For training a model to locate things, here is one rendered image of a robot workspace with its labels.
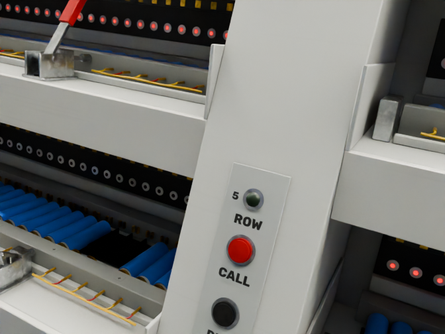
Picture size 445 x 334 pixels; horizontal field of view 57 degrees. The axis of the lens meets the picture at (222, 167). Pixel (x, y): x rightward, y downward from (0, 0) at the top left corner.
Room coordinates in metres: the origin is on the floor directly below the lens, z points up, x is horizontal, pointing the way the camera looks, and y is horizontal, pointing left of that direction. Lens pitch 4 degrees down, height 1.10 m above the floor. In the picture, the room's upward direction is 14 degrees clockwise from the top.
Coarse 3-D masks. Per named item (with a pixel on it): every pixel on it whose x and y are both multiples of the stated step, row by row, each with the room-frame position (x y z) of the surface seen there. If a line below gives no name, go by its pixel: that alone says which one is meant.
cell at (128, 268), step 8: (152, 248) 0.43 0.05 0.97; (160, 248) 0.43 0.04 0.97; (136, 256) 0.41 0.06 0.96; (144, 256) 0.41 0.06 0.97; (152, 256) 0.42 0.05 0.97; (160, 256) 0.43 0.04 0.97; (128, 264) 0.39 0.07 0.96; (136, 264) 0.40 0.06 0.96; (144, 264) 0.40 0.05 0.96; (128, 272) 0.39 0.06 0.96; (136, 272) 0.39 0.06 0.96
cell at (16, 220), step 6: (48, 204) 0.50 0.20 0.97; (54, 204) 0.50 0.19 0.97; (30, 210) 0.48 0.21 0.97; (36, 210) 0.48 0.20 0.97; (42, 210) 0.49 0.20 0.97; (48, 210) 0.49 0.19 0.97; (18, 216) 0.46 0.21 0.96; (24, 216) 0.46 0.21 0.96; (30, 216) 0.47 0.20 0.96; (36, 216) 0.48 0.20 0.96; (12, 222) 0.45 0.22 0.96; (18, 222) 0.45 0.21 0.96
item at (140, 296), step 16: (0, 224) 0.43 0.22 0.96; (0, 240) 0.42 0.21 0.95; (16, 240) 0.41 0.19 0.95; (32, 240) 0.41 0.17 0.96; (32, 256) 0.40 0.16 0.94; (48, 256) 0.39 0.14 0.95; (64, 256) 0.39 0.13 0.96; (80, 256) 0.39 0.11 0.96; (48, 272) 0.38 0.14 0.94; (64, 272) 0.38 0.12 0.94; (80, 272) 0.37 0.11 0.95; (96, 272) 0.37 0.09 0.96; (112, 272) 0.37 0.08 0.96; (80, 288) 0.36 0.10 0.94; (96, 288) 0.37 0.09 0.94; (112, 288) 0.36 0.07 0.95; (128, 288) 0.35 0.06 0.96; (144, 288) 0.35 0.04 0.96; (128, 304) 0.35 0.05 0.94; (144, 304) 0.34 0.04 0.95; (160, 304) 0.34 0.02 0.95; (128, 320) 0.33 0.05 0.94
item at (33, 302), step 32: (0, 160) 0.61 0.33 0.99; (32, 160) 0.58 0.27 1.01; (96, 192) 0.53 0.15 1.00; (128, 192) 0.51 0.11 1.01; (32, 288) 0.37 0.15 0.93; (64, 288) 0.38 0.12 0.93; (0, 320) 0.35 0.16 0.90; (32, 320) 0.33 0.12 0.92; (64, 320) 0.34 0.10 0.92; (96, 320) 0.34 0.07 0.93
